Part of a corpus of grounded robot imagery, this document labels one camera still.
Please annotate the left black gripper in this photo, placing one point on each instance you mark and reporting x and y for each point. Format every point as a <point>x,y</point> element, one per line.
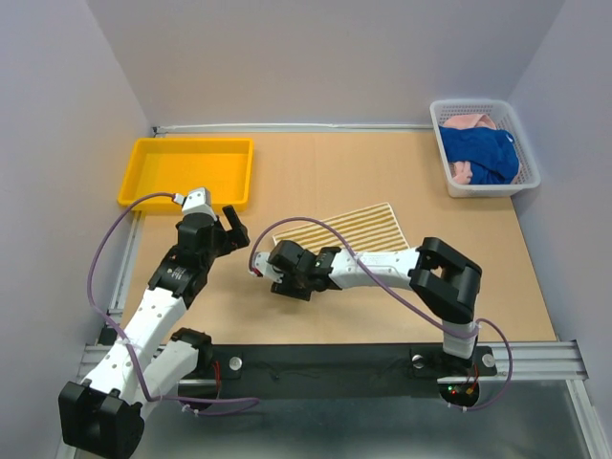
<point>234,238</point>

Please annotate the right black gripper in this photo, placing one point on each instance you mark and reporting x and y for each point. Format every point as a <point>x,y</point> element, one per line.
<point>286,286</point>

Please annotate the yellow striped towel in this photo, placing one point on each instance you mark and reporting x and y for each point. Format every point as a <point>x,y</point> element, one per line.
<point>374,228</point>

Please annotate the blue towel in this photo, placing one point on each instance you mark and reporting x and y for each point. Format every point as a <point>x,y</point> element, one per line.
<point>481,156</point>

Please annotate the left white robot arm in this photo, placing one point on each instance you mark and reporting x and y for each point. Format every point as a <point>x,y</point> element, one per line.
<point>105,413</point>

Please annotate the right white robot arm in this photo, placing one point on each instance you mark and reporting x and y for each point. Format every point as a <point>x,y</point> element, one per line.
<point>445,280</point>

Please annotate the yellow plastic tray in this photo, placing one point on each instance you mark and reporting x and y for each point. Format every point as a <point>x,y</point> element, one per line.
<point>178,165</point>

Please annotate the pink towel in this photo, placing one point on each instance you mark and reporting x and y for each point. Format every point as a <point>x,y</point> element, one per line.
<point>471,122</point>

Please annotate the white plastic basket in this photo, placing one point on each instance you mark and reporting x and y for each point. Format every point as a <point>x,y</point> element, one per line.
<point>505,118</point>

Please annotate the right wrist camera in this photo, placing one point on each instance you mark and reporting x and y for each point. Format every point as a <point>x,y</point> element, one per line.
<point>260,266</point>

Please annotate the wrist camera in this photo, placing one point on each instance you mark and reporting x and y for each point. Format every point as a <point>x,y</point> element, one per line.
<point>196,201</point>
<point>260,266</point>

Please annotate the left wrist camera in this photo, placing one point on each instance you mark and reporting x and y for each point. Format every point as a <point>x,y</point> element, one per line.
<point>196,201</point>

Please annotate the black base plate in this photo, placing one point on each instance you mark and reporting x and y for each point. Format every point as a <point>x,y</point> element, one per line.
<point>314,371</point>

